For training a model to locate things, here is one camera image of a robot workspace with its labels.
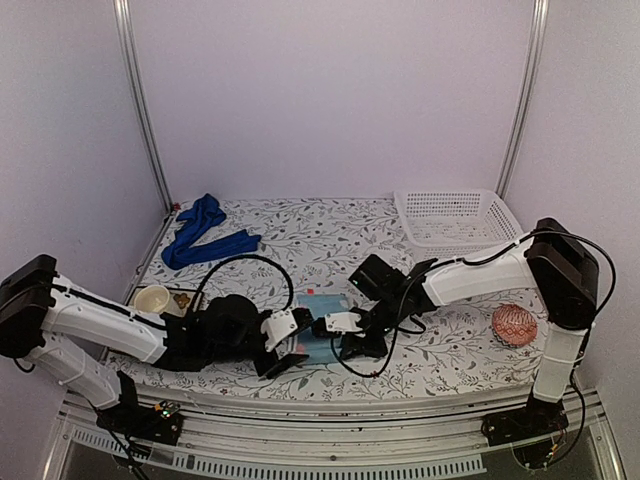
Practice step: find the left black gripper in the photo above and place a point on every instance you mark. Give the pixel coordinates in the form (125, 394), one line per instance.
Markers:
(275, 363)

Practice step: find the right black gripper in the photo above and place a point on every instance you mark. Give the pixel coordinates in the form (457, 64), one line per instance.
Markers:
(353, 341)

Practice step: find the light blue orange dotted towel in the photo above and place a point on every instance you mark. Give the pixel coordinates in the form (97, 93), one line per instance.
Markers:
(319, 351)

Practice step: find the dark blue towel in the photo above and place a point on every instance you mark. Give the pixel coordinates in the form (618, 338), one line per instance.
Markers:
(204, 215)

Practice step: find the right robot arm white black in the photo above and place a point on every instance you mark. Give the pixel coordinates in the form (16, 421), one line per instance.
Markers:
(561, 266)

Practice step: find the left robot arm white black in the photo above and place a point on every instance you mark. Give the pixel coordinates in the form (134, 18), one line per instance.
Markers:
(43, 313)

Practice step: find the floral square coaster tile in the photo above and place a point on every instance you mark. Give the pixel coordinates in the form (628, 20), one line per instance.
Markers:
(180, 300)

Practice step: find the cream ribbed mug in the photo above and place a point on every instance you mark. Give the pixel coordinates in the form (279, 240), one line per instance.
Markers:
(152, 299)

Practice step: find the white plastic perforated basket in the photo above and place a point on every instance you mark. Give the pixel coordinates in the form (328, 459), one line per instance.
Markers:
(446, 224)

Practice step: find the floral patterned tablecloth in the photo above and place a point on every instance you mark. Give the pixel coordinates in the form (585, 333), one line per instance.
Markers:
(312, 246)

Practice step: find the red white patterned bowl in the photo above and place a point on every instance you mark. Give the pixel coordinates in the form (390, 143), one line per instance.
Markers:
(514, 326)

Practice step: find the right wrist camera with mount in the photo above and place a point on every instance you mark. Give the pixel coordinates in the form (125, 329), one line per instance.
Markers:
(337, 324)

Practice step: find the front aluminium rail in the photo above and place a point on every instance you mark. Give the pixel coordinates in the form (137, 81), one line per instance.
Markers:
(433, 437)

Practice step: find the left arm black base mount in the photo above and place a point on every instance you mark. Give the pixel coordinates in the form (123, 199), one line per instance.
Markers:
(161, 423)

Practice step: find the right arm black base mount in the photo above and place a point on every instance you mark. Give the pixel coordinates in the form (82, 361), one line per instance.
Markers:
(535, 418)

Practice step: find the right aluminium frame post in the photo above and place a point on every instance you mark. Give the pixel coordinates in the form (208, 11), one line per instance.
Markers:
(531, 68)

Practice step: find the aluminium frame post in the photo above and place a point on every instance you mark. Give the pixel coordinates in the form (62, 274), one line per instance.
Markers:
(124, 26)
(531, 68)

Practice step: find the left aluminium frame post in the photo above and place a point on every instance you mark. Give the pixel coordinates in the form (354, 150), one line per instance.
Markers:
(124, 26)

